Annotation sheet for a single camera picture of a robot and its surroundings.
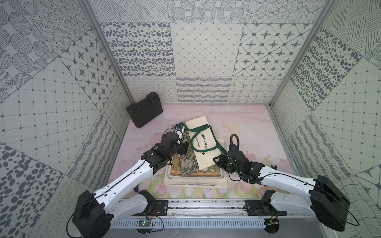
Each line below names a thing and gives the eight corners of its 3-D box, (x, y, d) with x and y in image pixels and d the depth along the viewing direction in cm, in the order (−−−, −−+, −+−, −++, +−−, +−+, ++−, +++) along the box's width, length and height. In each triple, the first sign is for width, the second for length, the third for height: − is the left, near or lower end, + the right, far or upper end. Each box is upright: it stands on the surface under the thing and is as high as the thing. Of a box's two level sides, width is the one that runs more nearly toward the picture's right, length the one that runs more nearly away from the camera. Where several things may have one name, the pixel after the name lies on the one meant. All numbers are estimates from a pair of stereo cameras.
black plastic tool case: (135, 126, 109) (125, 108, 94) (158, 109, 121) (153, 90, 106) (142, 132, 106) (133, 114, 91) (166, 114, 117) (161, 96, 102)
